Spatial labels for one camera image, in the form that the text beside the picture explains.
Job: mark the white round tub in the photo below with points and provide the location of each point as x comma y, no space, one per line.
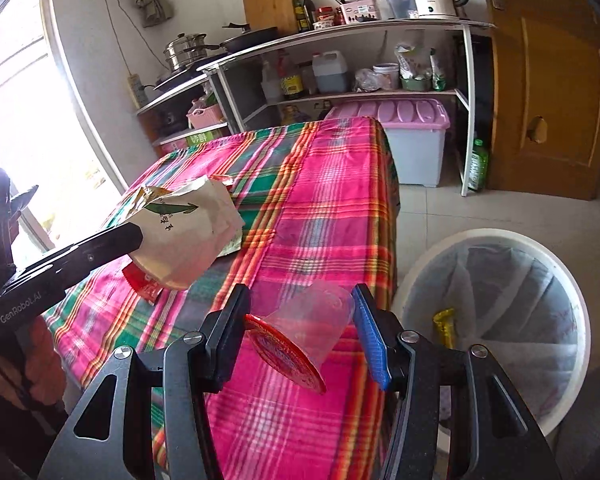
388,75

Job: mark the green bottle on floor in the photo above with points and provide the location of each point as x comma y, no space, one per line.
478,166

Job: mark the white metal shelf rack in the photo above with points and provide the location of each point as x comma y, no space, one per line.
364,45

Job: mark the pink lid storage box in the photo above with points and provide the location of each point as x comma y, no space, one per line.
415,129

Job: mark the dark oil bottle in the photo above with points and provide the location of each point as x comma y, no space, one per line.
310,11

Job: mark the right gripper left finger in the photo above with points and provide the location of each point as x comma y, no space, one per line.
224,330

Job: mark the pink plaid tablecloth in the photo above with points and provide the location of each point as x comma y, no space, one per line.
319,203

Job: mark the black frying pan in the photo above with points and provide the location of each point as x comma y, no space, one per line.
247,37

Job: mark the clear plastic cup red lid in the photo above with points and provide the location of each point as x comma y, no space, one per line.
296,339

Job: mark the clear plastic container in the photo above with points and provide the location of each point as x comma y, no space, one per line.
397,9

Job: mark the white trash bin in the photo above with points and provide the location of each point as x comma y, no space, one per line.
515,297

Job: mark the white power strip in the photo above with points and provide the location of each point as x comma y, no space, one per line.
137,91

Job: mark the pink utensil holder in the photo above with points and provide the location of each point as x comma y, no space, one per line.
358,11

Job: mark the white paper bag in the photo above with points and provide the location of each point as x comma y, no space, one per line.
184,230

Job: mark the yellow label sauce bottle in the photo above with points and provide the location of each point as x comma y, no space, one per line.
289,77

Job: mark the wooden door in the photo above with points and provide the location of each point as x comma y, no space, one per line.
546,104

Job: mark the steel steamer pot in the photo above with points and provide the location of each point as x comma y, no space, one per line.
186,49

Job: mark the pink basket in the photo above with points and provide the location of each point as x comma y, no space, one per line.
204,117

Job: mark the yellow snack wrapper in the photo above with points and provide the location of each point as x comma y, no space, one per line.
444,324

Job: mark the white oil jug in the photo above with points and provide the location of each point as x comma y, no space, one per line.
331,72

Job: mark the red snack wrapper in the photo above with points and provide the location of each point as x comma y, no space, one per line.
142,283

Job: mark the green sprite bottle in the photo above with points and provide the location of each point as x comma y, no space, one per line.
437,77

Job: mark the wooden cutting board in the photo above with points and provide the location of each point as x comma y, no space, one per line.
261,14

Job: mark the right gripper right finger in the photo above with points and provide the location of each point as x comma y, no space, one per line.
378,332

